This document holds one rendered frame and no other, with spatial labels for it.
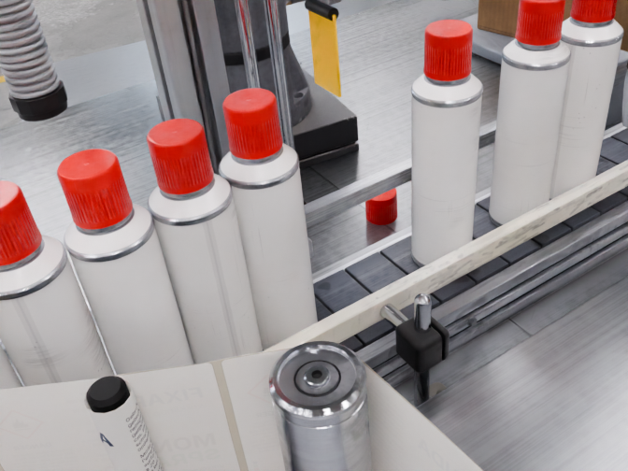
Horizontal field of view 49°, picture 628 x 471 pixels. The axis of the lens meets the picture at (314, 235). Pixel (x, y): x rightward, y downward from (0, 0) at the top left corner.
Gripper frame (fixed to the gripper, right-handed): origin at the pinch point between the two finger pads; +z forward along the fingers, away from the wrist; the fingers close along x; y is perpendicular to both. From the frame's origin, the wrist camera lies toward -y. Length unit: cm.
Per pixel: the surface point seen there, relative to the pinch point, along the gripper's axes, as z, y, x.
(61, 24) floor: 71, -357, 62
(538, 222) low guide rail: 10.5, 4.7, -13.0
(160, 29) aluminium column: 5.8, -11.9, -42.3
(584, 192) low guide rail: 7.2, 4.5, -8.4
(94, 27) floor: 65, -338, 73
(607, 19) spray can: -6.2, 1.9, -13.0
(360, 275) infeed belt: 19.9, -2.1, -23.5
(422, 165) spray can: 8.6, 0.5, -24.7
